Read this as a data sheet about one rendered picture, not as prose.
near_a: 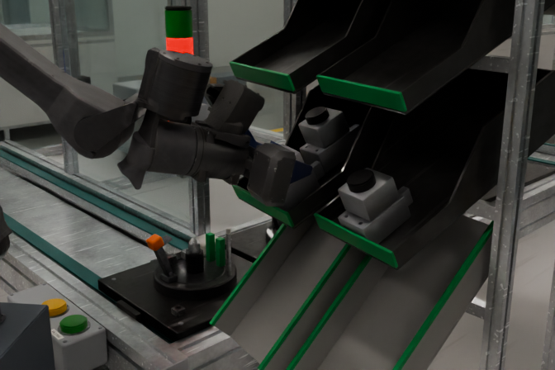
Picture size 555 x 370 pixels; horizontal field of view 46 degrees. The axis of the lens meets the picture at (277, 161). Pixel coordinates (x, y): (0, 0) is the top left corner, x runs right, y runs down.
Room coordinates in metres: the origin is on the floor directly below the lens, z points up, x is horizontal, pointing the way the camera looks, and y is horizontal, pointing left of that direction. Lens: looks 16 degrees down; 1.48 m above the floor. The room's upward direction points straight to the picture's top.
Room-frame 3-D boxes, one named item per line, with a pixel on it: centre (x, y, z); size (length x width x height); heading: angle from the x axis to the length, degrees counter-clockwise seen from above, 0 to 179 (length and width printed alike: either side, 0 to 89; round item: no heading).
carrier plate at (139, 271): (1.01, 0.14, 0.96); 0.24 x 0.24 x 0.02; 43
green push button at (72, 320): (0.88, 0.31, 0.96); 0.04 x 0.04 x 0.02
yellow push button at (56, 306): (0.93, 0.36, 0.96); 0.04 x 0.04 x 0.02
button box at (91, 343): (0.93, 0.36, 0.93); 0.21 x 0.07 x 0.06; 43
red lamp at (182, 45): (1.23, 0.18, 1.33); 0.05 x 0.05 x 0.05
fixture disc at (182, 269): (1.01, 0.14, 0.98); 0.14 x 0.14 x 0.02
